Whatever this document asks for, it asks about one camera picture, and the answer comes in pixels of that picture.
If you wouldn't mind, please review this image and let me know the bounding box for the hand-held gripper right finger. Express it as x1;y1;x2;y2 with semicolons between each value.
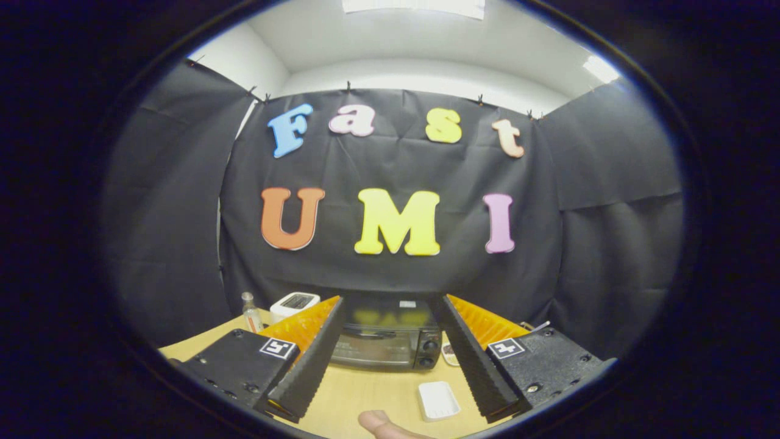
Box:
434;294;616;423

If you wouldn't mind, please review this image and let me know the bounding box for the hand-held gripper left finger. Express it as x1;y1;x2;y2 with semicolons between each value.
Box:
172;295;346;424

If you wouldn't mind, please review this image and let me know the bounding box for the black toaster oven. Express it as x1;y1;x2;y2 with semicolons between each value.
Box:
329;296;444;371

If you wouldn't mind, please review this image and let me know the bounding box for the white bread toaster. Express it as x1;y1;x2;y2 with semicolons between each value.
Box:
269;292;321;324

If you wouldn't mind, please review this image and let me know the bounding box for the white rectangular plate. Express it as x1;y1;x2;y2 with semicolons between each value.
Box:
418;381;461;422

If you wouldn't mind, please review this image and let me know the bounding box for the clear glass bottle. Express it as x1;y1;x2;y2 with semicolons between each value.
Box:
241;291;264;334

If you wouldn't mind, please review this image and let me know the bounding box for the small ceiling light panel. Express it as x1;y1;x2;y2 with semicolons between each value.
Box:
582;55;621;84

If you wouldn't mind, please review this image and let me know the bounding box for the large ceiling light panel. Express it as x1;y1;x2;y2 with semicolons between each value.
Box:
341;0;486;20

